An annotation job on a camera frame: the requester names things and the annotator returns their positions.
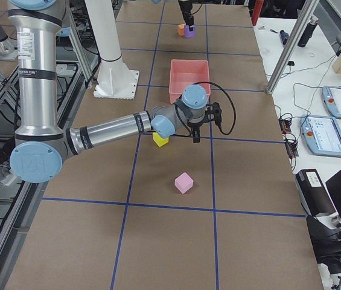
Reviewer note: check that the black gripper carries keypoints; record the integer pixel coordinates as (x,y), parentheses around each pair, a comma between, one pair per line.
(185,12)
(194,124)

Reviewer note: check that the purple foam block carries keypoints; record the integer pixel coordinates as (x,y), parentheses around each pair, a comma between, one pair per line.
(189,34)

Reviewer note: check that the orange foam block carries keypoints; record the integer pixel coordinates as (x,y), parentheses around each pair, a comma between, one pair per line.
(181,30)

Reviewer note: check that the yellow foam block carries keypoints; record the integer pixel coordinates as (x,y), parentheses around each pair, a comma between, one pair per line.
(159,141)

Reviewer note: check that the pink foam block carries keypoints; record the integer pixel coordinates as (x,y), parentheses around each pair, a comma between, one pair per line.
(183,182)

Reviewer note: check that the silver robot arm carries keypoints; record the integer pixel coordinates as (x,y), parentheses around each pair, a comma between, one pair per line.
(41,146)
(186,7)

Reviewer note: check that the pink plastic bin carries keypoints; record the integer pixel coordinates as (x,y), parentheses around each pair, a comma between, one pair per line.
(185,72)

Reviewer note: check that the small circuit board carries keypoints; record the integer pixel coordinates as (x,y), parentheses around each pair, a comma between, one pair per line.
(290,141)

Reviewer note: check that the black water bottle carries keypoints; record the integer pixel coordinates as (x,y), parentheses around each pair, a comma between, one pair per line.
(308,32)

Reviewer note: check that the near teach pendant tablet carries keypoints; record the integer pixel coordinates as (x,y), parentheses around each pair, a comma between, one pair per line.
(322,135)

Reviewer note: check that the black box device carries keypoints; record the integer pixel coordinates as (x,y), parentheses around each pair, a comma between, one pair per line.
(313,194)

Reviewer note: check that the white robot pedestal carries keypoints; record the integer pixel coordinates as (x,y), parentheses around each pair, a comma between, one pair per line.
(114,79)

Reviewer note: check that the aluminium frame post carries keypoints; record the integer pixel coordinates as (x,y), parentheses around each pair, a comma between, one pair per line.
(297,31)

